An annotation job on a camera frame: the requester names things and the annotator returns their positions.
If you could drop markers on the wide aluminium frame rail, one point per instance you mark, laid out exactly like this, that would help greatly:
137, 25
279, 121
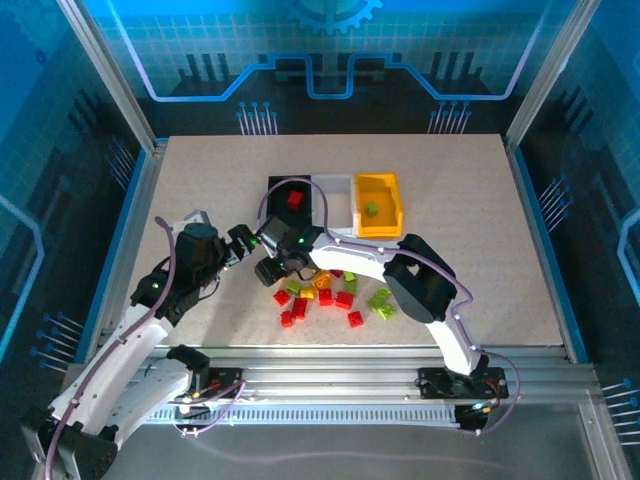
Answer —
325, 375

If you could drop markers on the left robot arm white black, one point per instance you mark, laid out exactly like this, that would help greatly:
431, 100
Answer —
152, 331

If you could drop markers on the black plastic container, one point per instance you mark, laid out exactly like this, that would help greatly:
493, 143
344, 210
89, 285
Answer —
280, 192

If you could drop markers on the aluminium frame bar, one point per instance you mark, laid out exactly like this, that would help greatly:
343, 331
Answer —
600, 440

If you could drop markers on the aluminium frame post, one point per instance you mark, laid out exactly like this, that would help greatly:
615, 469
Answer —
110, 75
550, 70

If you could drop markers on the long red lego brick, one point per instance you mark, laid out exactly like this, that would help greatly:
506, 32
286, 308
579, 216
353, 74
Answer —
300, 307

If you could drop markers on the long green lego brick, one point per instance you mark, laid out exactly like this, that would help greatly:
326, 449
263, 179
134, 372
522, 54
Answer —
378, 298

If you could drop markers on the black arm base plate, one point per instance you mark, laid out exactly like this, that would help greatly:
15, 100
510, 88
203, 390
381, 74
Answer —
435, 382
225, 380

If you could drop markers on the yellow printed lego brick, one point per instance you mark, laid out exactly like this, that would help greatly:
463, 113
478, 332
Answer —
322, 281

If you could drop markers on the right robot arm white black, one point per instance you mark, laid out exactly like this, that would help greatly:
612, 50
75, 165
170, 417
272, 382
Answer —
350, 257

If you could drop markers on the yellow plastic container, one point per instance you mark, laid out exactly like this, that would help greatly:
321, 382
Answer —
385, 200

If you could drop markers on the white plastic container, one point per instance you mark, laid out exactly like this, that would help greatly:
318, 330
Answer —
335, 205

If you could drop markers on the black controller board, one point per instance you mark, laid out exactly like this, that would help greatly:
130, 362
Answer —
192, 412
472, 419

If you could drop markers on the aluminium side rail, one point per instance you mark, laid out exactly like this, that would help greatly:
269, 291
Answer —
131, 235
544, 250

